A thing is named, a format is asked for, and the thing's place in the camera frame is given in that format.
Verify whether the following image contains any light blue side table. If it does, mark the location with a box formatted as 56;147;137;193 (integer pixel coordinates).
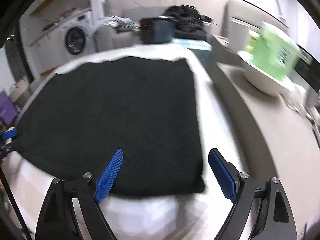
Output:
171;38;212;65

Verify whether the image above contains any black clothes pile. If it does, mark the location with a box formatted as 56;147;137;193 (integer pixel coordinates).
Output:
162;5;212;41

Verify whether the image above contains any dark rice cooker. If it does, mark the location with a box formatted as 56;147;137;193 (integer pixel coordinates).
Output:
139;16;176;44

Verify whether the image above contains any grey sofa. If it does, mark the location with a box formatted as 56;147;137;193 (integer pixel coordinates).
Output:
94;6;166;52

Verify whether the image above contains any white bowl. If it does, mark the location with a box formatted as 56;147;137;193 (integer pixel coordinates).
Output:
237;50;295;96

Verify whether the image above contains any black knit sweater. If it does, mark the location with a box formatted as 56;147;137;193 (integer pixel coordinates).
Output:
16;57;204;197

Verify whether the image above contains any green tissue pack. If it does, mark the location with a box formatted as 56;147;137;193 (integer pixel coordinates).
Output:
246;22;301;81

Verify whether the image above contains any white washing machine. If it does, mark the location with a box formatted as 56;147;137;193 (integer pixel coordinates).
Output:
60;10;96;62

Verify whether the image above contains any purple bag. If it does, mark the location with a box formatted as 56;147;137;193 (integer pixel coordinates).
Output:
0;90;18;126

